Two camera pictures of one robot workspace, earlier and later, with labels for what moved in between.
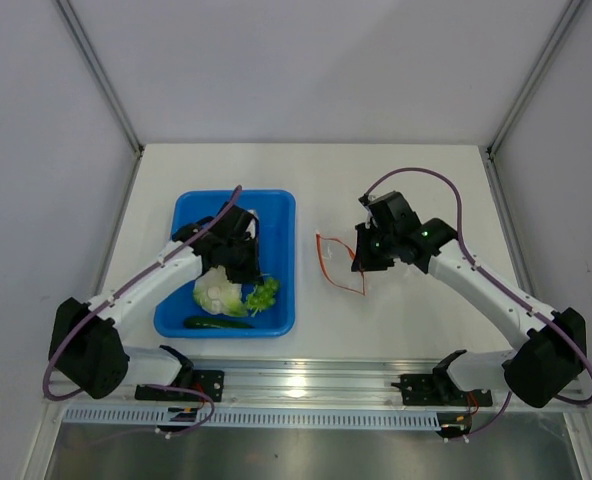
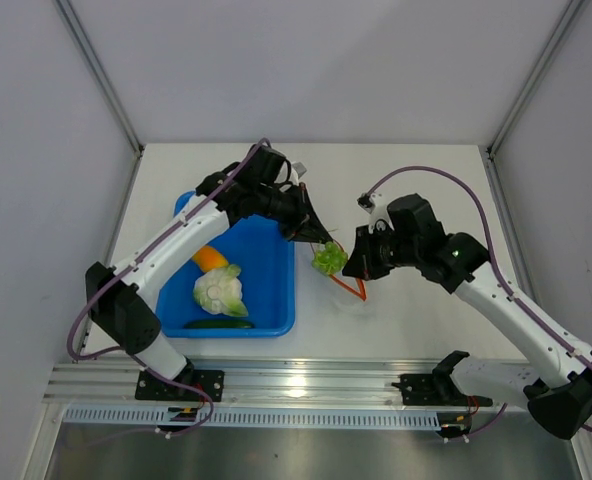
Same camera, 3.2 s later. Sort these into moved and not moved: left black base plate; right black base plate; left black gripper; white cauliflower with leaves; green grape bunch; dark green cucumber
Moved: green grape bunch; left black gripper
Not moved: white cauliflower with leaves; left black base plate; right black base plate; dark green cucumber
